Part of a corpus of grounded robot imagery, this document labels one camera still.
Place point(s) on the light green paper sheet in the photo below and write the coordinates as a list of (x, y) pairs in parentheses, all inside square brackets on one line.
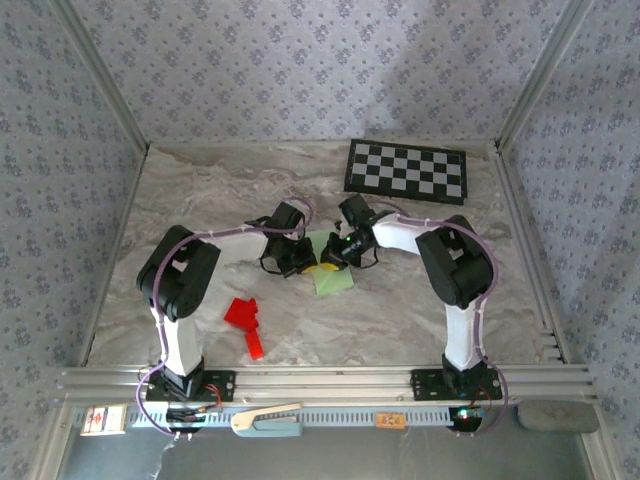
[(335, 285)]

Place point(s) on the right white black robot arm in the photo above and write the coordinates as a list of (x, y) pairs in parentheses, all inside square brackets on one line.
[(460, 340)]

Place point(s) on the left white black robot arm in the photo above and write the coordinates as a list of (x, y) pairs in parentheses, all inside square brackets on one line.
[(180, 345)]

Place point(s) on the red plastic piece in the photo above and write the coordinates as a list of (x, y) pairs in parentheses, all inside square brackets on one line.
[(242, 312)]

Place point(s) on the black white checkerboard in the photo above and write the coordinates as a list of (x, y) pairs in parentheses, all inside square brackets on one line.
[(405, 170)]

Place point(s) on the blue grey flat holder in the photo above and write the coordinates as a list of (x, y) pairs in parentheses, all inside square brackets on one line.
[(280, 429)]

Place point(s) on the small orange label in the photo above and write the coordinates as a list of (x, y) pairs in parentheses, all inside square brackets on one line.
[(390, 420)]

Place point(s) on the white red printed card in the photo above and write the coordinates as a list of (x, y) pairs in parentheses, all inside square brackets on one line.
[(102, 420)]

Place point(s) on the grey foam pad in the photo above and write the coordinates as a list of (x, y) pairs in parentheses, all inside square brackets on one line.
[(557, 416)]

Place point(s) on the long aluminium frame rail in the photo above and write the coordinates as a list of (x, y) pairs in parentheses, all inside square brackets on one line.
[(325, 382)]

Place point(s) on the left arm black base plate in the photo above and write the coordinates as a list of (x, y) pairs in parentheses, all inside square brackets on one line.
[(222, 385)]

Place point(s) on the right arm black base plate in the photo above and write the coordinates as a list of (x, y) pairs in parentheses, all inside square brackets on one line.
[(425, 385)]

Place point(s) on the aluminium table side rail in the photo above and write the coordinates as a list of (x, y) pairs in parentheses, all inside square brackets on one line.
[(552, 345), (114, 255)]

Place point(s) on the aluminium frame post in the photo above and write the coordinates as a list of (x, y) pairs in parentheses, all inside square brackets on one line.
[(103, 75), (542, 75)]

